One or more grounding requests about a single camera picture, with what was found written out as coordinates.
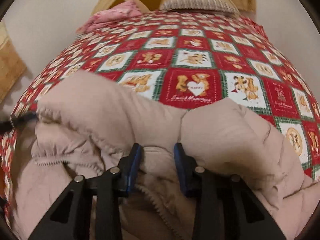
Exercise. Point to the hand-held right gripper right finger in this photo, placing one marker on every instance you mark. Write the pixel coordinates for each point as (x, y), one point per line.
(178, 165)

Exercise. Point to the red checked printed blanket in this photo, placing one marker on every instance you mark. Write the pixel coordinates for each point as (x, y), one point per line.
(195, 87)

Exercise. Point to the beige puffer jacket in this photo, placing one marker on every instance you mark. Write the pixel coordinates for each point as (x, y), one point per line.
(225, 135)

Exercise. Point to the striped pillow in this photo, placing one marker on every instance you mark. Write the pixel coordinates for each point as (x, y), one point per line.
(195, 2)

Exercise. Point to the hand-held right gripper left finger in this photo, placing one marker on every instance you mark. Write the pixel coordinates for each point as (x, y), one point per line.
(133, 165)

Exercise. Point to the pink floral quilt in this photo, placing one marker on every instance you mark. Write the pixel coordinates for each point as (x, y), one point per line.
(112, 15)

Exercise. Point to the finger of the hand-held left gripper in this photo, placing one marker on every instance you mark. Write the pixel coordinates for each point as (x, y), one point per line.
(21, 120)

